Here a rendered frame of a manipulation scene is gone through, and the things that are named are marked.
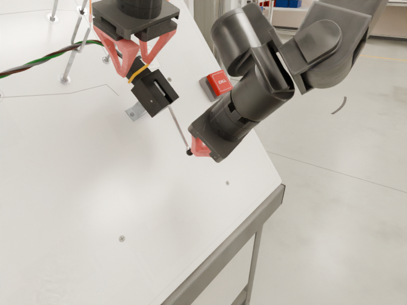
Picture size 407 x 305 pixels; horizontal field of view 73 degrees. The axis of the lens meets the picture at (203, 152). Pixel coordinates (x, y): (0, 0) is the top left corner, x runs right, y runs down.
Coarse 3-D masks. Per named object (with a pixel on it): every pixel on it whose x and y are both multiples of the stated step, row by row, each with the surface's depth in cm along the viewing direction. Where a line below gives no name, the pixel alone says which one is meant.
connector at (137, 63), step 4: (136, 60) 43; (140, 60) 43; (132, 64) 42; (136, 64) 42; (140, 64) 43; (144, 64) 43; (132, 68) 42; (136, 68) 42; (140, 68) 43; (148, 68) 44; (128, 72) 42; (132, 72) 42; (144, 72) 43; (148, 72) 43; (128, 76) 43; (136, 76) 42; (140, 76) 42; (132, 80) 43; (136, 80) 42
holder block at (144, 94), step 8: (152, 72) 42; (160, 72) 43; (144, 80) 41; (152, 80) 42; (160, 80) 43; (136, 88) 43; (144, 88) 42; (152, 88) 42; (168, 88) 43; (136, 96) 44; (144, 96) 43; (152, 96) 42; (160, 96) 42; (168, 96) 43; (176, 96) 44; (144, 104) 44; (152, 104) 43; (160, 104) 42; (168, 104) 43; (152, 112) 44
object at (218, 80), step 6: (216, 72) 59; (222, 72) 61; (210, 78) 58; (216, 78) 59; (222, 78) 60; (210, 84) 59; (216, 84) 58; (222, 84) 59; (228, 84) 61; (216, 90) 58; (222, 90) 59; (228, 90) 60
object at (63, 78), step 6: (78, 18) 32; (78, 24) 33; (90, 30) 33; (72, 36) 35; (84, 36) 34; (72, 42) 36; (84, 42) 35; (72, 54) 37; (72, 60) 38; (66, 72) 41; (60, 78) 43; (66, 78) 43; (66, 84) 43
